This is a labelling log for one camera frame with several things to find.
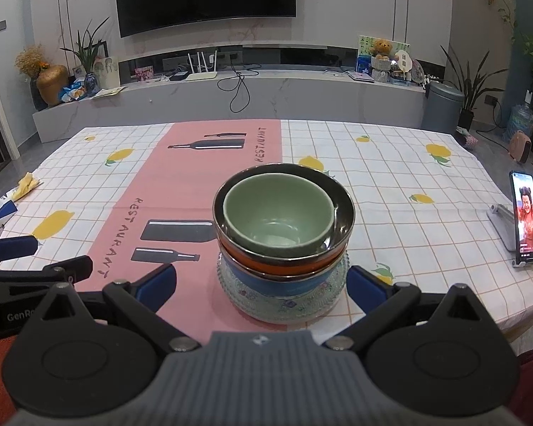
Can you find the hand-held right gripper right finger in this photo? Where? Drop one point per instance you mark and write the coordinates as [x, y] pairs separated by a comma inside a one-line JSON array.
[[364, 287]]

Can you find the patterned decorative plate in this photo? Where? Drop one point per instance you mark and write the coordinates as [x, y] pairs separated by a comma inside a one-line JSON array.
[[419, 72]]

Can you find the yellow cloth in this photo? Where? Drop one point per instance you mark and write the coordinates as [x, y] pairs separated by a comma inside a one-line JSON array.
[[26, 185]]

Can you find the small pink heater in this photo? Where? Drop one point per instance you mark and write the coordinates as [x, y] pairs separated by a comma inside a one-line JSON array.
[[520, 147]]

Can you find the yellow green paper booklet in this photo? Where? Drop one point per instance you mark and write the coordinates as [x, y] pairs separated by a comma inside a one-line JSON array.
[[109, 92]]

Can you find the green ceramic bowl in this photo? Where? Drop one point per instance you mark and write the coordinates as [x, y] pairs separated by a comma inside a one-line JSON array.
[[271, 213]]

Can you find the orange steel bowl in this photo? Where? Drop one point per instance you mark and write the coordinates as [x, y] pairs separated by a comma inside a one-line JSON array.
[[337, 213]]

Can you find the dried yellow flowers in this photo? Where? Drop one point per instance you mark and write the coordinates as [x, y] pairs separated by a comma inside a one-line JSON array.
[[30, 60]]

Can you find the large water bottle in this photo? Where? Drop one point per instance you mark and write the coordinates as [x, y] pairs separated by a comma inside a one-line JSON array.
[[520, 122]]

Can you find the large clear glass plate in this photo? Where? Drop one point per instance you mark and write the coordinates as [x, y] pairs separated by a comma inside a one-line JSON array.
[[224, 275]]

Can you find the small black box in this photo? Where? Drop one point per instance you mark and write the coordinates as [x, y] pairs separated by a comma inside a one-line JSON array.
[[178, 76]]

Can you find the gold vase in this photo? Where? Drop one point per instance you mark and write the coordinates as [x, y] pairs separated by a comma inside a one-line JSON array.
[[52, 86]]

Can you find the blue glass vase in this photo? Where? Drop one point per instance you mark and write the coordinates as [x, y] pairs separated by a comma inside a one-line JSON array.
[[91, 84]]

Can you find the green potted plant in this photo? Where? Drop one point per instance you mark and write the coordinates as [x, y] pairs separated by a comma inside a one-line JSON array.
[[85, 49]]

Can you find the blue steel bowl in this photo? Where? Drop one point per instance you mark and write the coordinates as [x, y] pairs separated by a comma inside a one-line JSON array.
[[266, 282]]

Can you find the painted picture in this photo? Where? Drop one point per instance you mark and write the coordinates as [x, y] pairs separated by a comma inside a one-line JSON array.
[[363, 55]]

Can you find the brown teddy bear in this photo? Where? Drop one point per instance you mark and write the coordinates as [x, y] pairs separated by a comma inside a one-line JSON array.
[[381, 49]]

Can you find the black smartphone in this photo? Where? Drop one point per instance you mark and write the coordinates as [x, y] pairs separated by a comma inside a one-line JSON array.
[[526, 217]]

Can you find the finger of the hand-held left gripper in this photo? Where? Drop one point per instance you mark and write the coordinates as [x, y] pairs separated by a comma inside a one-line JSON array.
[[77, 267], [13, 248]]

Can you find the blue snack bag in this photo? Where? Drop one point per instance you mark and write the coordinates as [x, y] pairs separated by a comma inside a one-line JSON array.
[[72, 92]]

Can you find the white router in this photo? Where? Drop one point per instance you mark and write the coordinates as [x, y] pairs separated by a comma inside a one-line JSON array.
[[201, 75]]

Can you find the white phone stand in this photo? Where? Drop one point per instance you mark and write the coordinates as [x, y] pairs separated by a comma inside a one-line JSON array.
[[502, 226]]

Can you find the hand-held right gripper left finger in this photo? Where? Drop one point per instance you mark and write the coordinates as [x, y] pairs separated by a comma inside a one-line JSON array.
[[157, 285]]

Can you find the grey bouquet wrap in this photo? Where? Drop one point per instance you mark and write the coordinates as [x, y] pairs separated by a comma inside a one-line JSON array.
[[380, 70]]

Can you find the white round hand fan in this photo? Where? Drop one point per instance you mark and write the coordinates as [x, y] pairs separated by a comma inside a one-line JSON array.
[[403, 61]]

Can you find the grey marble television cabinet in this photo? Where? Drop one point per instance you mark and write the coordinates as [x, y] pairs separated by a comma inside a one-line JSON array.
[[315, 93]]

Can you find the tall leafy floor plant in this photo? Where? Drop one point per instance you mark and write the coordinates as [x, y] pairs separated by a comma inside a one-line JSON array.
[[468, 93]]

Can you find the checked lemon print tablecloth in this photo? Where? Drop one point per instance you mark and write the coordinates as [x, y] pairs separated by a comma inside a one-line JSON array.
[[404, 230]]

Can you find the grey trash bin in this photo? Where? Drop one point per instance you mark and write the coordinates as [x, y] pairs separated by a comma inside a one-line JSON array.
[[442, 108]]

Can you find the small dotted glass plate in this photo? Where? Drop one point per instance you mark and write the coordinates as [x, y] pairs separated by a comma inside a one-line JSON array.
[[288, 305]]

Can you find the pink photo card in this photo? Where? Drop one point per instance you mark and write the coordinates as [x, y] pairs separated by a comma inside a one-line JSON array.
[[144, 73]]

